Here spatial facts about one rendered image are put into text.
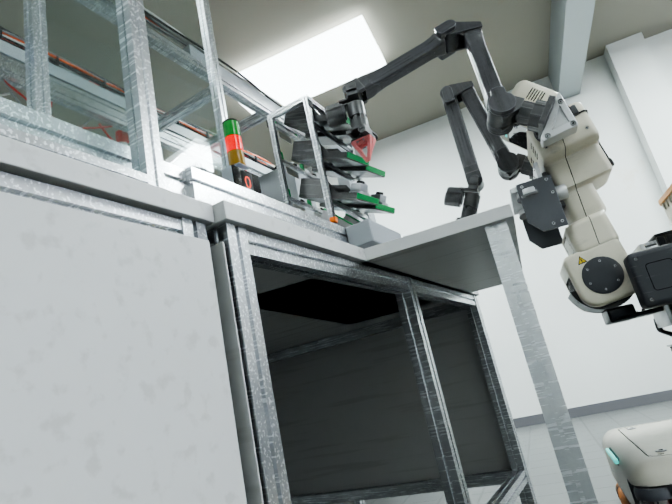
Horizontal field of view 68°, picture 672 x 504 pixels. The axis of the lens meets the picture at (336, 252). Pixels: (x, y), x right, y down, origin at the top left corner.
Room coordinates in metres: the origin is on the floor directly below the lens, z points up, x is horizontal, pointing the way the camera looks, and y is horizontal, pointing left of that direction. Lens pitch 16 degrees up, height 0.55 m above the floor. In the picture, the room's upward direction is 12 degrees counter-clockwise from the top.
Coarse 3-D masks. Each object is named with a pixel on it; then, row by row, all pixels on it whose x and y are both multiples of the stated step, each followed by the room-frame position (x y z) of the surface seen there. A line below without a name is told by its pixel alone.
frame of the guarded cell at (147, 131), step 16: (128, 0) 0.61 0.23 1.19; (128, 16) 0.61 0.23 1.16; (144, 16) 0.63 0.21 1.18; (128, 32) 0.61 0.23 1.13; (144, 32) 0.63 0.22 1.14; (128, 48) 0.61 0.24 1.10; (144, 48) 0.63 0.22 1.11; (144, 64) 0.62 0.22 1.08; (144, 80) 0.62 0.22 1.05; (144, 96) 0.62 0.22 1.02; (144, 112) 0.61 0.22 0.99; (0, 128) 0.44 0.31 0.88; (144, 128) 0.61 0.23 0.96; (32, 144) 0.47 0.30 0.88; (48, 144) 0.48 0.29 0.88; (144, 144) 0.61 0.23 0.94; (160, 144) 0.63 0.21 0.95; (80, 160) 0.52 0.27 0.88; (96, 160) 0.54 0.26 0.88; (144, 160) 0.61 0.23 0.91; (160, 160) 0.63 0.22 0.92; (128, 176) 0.58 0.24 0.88; (144, 176) 0.60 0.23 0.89; (160, 176) 0.63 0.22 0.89
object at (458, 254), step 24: (480, 216) 1.00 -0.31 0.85; (504, 216) 0.99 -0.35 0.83; (408, 240) 1.05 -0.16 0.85; (432, 240) 1.04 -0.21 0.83; (456, 240) 1.08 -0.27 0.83; (480, 240) 1.13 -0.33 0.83; (384, 264) 1.15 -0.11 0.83; (408, 264) 1.21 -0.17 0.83; (432, 264) 1.27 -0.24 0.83; (456, 264) 1.33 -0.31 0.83; (480, 264) 1.40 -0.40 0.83; (360, 288) 1.37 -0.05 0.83; (456, 288) 1.73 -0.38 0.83; (480, 288) 1.84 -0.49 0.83; (288, 312) 1.49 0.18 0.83
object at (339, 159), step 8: (296, 144) 1.73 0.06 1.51; (304, 144) 1.71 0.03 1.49; (320, 144) 1.67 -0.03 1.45; (296, 152) 1.74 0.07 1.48; (304, 152) 1.72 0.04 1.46; (312, 152) 1.69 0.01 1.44; (328, 152) 1.65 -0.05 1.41; (336, 152) 1.63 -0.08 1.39; (344, 152) 1.61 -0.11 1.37; (296, 160) 1.75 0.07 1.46; (304, 160) 1.73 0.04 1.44; (312, 160) 1.72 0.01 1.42; (328, 160) 1.68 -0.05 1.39; (336, 160) 1.67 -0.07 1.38; (344, 160) 1.65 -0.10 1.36; (352, 160) 1.63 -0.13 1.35; (360, 160) 1.67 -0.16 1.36
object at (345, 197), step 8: (304, 184) 1.73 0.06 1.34; (312, 184) 1.71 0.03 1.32; (320, 184) 1.69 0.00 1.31; (304, 192) 1.74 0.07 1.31; (312, 192) 1.72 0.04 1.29; (320, 192) 1.70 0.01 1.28; (336, 192) 1.65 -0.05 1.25; (344, 192) 1.63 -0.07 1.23; (352, 192) 1.61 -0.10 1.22; (312, 200) 1.80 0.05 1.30; (320, 200) 1.77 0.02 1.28; (336, 200) 1.71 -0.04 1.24; (344, 200) 1.68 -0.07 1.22; (352, 200) 1.65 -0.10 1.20; (360, 200) 1.63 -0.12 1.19; (368, 200) 1.66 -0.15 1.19; (376, 200) 1.70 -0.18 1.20
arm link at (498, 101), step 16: (464, 32) 1.41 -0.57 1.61; (480, 32) 1.37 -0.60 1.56; (448, 48) 1.44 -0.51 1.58; (464, 48) 1.44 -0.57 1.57; (480, 48) 1.36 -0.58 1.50; (480, 64) 1.35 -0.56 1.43; (480, 80) 1.35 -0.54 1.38; (496, 80) 1.32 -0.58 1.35; (496, 96) 1.28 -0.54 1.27; (512, 96) 1.27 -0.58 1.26; (496, 112) 1.27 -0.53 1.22; (512, 128) 1.35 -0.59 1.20
